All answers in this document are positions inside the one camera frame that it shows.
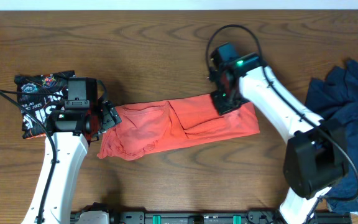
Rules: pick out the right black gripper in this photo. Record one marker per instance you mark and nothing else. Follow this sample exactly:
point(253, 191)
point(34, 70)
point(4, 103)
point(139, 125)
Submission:
point(222, 107)

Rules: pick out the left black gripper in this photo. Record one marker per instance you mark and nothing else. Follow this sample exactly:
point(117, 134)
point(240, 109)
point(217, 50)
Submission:
point(109, 114)

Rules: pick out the orange soccer t-shirt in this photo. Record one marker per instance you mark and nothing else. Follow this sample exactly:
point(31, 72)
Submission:
point(152, 127)

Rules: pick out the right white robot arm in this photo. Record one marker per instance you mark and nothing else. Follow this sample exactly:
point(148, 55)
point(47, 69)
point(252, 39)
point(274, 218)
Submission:
point(316, 157)

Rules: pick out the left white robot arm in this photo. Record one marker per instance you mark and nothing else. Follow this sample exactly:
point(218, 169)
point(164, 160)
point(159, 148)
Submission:
point(70, 132)

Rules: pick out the folded black printed shirt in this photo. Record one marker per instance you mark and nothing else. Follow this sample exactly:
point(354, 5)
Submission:
point(43, 93)

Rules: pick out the navy blue garment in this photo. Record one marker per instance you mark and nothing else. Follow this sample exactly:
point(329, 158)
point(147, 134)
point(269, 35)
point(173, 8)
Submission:
point(336, 97)

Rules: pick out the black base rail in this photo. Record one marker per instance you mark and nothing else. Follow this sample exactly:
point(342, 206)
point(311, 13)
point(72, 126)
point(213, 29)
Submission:
point(100, 213)

